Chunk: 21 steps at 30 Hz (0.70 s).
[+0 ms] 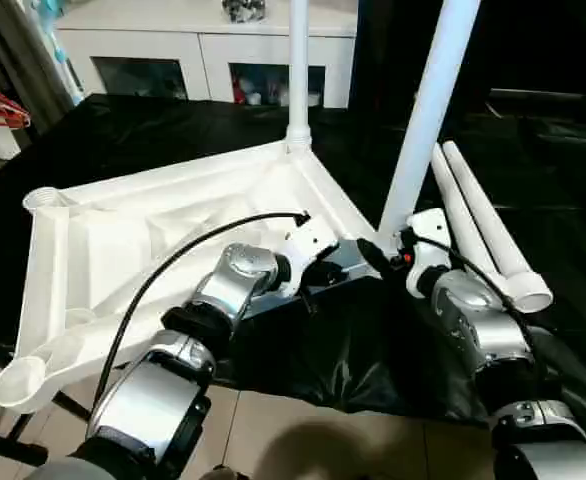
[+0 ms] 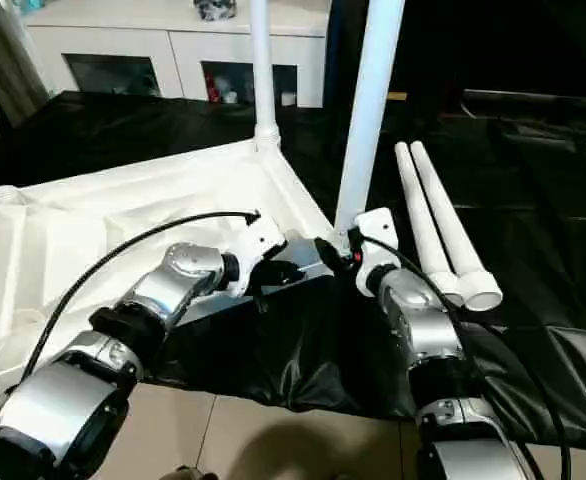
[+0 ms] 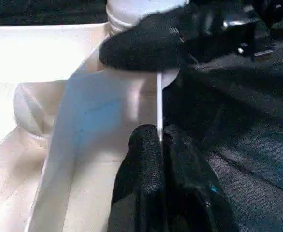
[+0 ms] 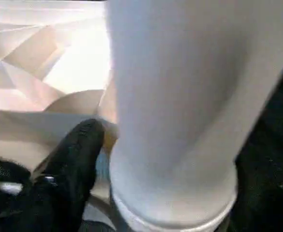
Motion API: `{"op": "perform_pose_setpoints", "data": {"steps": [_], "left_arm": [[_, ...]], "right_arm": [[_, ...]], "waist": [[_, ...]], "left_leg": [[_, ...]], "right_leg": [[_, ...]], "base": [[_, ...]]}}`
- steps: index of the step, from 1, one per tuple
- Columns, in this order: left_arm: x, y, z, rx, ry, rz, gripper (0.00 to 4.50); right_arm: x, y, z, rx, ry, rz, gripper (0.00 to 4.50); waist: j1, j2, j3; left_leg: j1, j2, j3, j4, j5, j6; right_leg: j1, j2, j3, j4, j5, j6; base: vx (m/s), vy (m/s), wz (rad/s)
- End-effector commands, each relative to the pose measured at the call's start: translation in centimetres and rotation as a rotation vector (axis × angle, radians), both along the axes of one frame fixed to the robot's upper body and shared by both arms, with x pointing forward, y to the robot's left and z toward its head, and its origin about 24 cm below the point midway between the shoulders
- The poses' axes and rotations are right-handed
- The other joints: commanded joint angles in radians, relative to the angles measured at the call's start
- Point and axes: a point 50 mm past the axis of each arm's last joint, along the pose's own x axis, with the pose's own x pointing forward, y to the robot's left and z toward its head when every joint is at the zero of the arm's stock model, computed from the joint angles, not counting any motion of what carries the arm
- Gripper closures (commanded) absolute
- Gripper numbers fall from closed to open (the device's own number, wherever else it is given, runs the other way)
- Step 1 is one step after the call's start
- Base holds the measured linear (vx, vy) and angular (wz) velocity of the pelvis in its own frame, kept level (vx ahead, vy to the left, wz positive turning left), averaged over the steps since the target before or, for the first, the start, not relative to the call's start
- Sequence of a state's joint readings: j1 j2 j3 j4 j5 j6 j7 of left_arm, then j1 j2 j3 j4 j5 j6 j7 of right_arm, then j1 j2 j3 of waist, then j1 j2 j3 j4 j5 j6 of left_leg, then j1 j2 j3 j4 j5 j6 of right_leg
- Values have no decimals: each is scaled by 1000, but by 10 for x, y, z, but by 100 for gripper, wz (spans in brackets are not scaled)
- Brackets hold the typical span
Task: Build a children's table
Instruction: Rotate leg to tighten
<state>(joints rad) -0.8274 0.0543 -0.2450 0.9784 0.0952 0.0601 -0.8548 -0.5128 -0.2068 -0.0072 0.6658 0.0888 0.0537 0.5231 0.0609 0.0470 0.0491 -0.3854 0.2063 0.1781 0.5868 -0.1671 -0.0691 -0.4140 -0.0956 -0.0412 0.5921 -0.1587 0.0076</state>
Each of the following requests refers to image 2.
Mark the white plastic table leg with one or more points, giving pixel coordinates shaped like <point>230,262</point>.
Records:
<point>453,225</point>
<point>368,120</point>
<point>263,70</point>
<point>423,220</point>

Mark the white plastic table top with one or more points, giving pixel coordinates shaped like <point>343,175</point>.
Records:
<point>93,230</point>

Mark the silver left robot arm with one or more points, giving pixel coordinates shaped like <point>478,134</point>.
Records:
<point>123,340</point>

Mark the small tan box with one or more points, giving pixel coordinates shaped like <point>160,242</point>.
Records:
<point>398,96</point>

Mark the black plastic mat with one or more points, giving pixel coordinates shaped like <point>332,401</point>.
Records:
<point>533,260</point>

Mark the red bottle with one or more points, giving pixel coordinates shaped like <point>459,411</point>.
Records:
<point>213,92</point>

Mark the dark robot torso part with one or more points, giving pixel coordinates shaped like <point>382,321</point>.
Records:
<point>193,473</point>

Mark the black flat screen television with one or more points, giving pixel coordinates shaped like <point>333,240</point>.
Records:
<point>513,45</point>

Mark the white glass-door cabinet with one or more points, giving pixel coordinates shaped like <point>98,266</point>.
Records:
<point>143,45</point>

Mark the small grey cabinet ornament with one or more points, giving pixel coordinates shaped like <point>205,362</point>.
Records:
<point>215,8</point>

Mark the grey curtain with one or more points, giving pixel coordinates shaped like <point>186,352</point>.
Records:
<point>3,50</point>

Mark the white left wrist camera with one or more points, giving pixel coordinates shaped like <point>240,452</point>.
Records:
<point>258,250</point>

